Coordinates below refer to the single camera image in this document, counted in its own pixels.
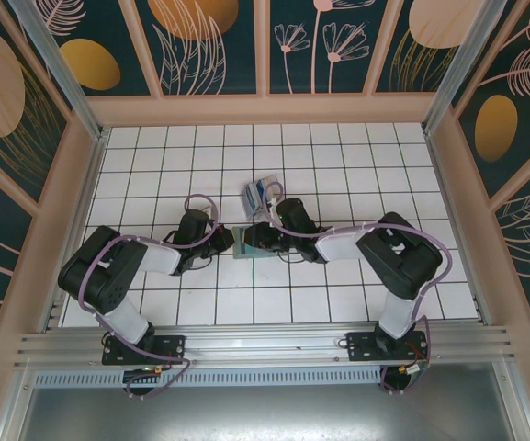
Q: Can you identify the clear acrylic card holder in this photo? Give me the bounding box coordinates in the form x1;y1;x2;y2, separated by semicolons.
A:
240;173;281;221

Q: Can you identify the blue credit card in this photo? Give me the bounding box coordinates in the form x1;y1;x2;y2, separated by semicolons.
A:
244;179;269;209

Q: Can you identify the grey metal sheet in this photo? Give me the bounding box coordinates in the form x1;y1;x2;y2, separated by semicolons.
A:
16;385;523;441

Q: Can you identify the green electronics board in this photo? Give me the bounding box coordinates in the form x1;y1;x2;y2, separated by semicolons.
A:
380;360;432;395

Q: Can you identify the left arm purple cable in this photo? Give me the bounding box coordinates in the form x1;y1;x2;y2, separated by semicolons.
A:
80;193;222;401

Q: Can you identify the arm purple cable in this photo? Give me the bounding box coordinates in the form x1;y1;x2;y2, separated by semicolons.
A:
80;193;222;401
264;182;454;397

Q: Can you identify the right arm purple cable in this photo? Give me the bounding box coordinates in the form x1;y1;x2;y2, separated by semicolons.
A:
264;182;454;397

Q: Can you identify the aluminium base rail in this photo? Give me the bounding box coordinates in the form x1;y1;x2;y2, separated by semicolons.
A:
14;324;517;370

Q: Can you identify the left black mount plate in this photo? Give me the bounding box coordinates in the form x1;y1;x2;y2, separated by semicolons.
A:
102;334;187;367

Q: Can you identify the black mount plate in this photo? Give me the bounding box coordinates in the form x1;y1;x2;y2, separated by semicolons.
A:
345;330;432;363
102;334;187;367

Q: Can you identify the slotted grey cable duct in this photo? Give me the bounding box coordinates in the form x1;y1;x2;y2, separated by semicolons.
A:
32;367;388;388

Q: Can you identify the right black mount plate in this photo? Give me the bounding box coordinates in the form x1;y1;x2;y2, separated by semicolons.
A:
345;330;432;363

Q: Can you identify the aluminium side rail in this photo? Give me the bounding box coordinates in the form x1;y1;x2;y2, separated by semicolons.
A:
41;132;109;333
429;132;489;322

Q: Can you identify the aluminium corner post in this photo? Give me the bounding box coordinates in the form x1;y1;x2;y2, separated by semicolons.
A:
6;0;110;141
422;0;522;135

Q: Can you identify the aluminium frame bar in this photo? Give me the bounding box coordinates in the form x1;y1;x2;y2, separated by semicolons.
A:
493;360;530;441
0;367;36;441

